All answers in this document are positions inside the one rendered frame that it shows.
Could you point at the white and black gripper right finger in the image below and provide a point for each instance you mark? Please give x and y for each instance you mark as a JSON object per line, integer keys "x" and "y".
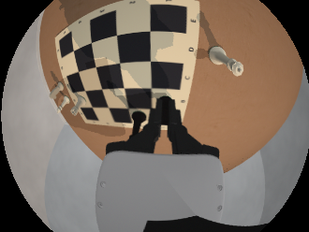
{"x": 177, "y": 133}

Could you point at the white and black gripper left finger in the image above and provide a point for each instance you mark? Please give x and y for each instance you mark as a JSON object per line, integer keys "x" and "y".
{"x": 145, "y": 140}

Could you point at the black and cream chessboard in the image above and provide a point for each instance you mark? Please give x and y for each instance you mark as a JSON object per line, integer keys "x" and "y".
{"x": 123, "y": 56}

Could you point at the white rook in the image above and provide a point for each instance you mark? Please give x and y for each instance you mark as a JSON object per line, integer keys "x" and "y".
{"x": 81, "y": 102}

